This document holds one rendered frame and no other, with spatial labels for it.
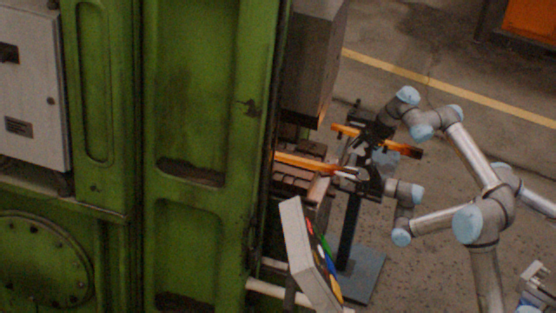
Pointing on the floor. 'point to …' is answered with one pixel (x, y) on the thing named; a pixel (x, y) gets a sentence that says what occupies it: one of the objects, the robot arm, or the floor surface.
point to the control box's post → (288, 299)
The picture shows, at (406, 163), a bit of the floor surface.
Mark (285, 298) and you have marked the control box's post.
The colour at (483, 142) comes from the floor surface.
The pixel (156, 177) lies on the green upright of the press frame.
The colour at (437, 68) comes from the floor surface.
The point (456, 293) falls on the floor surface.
